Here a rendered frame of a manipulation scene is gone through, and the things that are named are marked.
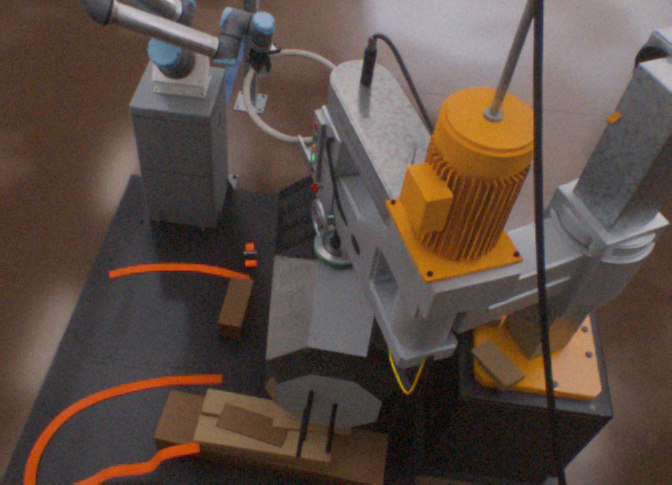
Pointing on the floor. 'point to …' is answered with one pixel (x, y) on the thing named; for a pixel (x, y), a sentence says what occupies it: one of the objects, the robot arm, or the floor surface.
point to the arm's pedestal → (183, 151)
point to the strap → (129, 392)
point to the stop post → (249, 49)
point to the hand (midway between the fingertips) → (261, 71)
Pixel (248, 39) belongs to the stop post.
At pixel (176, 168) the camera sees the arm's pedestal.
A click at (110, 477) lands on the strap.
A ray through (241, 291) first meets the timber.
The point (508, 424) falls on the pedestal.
